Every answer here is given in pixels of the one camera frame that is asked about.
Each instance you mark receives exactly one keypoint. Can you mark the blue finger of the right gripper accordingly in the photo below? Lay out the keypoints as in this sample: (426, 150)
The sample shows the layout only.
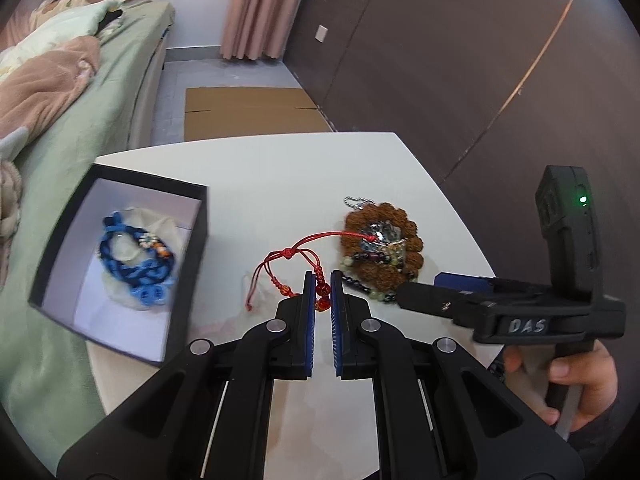
(462, 282)
(437, 301)

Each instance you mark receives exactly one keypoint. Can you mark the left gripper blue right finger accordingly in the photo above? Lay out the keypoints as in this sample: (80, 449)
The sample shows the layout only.
(365, 347)

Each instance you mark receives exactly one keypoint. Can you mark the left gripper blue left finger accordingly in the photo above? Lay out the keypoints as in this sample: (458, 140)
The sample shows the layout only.
(233, 400)

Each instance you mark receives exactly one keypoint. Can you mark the black jewelry box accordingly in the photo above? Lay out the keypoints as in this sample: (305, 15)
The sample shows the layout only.
(68, 287)

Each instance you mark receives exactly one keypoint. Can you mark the person's right hand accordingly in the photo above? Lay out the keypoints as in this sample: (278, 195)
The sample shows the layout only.
(594, 371)

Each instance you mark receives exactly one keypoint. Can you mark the green bed sheet mattress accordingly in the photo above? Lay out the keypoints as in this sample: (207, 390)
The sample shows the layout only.
(46, 386)

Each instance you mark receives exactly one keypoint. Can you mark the flattened cardboard sheet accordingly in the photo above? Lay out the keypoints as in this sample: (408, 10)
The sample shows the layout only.
(225, 112)

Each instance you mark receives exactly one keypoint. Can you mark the pink curtain right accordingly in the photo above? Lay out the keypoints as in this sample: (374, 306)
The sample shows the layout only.
(257, 29)

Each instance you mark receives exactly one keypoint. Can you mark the pink duck blanket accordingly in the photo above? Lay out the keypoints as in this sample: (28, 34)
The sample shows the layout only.
(33, 97)

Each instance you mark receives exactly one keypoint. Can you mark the light green pillow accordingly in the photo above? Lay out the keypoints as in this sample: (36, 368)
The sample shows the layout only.
(63, 27)

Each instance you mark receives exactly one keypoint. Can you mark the white wall socket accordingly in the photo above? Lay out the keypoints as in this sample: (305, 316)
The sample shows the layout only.
(320, 35)

